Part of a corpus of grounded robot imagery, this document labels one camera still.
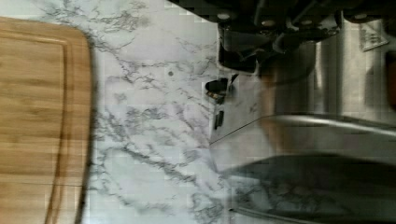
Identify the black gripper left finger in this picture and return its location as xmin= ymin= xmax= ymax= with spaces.
xmin=218 ymin=24 xmax=275 ymax=74

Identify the black toaster lever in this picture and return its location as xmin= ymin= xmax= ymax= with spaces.
xmin=205 ymin=78 xmax=228 ymax=105

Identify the stainless steel toaster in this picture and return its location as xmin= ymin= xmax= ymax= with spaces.
xmin=210 ymin=21 xmax=395 ymax=224

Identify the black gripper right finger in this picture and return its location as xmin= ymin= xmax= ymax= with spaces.
xmin=257 ymin=18 xmax=341 ymax=65

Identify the bamboo cutting board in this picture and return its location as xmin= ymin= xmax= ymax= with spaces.
xmin=1 ymin=18 xmax=92 ymax=224

